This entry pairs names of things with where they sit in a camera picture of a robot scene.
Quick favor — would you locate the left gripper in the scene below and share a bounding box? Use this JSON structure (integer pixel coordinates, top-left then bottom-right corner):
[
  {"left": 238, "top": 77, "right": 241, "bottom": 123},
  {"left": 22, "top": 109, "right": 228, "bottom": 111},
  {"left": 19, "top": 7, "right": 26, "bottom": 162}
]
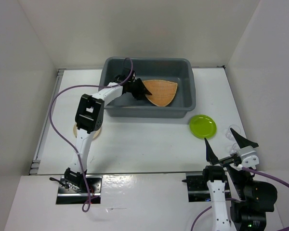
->
[{"left": 128, "top": 78, "right": 152, "bottom": 101}]

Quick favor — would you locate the orange woven triangular basket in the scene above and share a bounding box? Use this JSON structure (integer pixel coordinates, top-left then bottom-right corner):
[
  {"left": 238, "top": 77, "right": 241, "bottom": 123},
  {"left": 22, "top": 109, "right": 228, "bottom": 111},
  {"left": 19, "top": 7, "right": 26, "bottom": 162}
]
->
[{"left": 143, "top": 79, "right": 178, "bottom": 107}]

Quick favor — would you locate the cream ceramic plate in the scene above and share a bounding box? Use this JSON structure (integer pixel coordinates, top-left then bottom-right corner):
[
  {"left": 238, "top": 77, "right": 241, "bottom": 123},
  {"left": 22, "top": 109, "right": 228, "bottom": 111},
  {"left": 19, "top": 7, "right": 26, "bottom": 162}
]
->
[{"left": 73, "top": 123, "right": 102, "bottom": 140}]

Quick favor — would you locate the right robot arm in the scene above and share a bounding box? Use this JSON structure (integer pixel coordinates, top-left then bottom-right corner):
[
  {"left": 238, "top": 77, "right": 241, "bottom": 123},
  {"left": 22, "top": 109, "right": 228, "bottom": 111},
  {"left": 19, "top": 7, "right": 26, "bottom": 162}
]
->
[{"left": 201, "top": 128, "right": 277, "bottom": 231}]

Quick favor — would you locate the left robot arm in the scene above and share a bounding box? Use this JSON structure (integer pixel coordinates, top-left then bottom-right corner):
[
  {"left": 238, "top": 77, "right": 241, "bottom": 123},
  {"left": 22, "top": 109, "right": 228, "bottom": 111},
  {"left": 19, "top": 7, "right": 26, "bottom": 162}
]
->
[{"left": 64, "top": 71, "right": 151, "bottom": 192}]

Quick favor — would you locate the grey plastic bin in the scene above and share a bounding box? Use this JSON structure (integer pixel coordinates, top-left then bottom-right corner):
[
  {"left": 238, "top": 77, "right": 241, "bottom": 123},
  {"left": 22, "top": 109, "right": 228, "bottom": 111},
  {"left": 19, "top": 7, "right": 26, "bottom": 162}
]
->
[{"left": 99, "top": 57, "right": 196, "bottom": 118}]

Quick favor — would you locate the clear plastic cup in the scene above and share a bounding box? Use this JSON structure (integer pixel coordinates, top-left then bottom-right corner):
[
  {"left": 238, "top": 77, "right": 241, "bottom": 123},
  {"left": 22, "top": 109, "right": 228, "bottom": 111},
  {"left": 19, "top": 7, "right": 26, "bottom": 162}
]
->
[{"left": 225, "top": 125, "right": 241, "bottom": 154}]

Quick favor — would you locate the green plastic plate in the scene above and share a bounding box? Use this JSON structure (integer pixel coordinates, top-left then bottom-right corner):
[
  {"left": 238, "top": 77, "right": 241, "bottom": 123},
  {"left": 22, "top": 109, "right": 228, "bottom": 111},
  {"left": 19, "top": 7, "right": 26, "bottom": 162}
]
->
[{"left": 189, "top": 115, "right": 217, "bottom": 139}]

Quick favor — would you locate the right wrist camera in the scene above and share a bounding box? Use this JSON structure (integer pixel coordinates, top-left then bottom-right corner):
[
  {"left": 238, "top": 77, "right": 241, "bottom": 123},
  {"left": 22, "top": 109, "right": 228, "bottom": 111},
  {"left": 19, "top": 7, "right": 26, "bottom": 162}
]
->
[{"left": 237, "top": 146, "right": 259, "bottom": 168}]

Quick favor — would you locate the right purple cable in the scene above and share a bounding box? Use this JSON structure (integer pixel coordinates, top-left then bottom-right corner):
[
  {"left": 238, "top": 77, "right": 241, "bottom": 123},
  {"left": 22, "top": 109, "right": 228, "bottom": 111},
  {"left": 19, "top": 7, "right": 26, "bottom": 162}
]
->
[{"left": 191, "top": 167, "right": 289, "bottom": 231}]

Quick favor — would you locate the purple cable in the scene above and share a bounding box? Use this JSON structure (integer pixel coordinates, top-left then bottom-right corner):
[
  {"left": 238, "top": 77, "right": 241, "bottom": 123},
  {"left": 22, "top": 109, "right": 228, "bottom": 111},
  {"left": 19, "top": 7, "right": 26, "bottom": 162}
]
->
[
  {"left": 49, "top": 57, "right": 134, "bottom": 212},
  {"left": 191, "top": 167, "right": 289, "bottom": 231}
]

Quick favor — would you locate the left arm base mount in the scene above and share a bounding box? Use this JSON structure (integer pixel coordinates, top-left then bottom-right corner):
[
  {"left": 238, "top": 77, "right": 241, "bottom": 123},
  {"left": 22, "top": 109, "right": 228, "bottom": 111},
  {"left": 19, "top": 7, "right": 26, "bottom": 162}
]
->
[{"left": 49, "top": 175, "right": 102, "bottom": 205}]

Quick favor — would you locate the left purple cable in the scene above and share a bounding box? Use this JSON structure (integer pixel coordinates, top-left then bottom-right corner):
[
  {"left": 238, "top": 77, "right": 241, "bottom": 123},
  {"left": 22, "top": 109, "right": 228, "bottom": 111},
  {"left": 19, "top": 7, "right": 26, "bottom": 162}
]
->
[{"left": 49, "top": 57, "right": 134, "bottom": 212}]

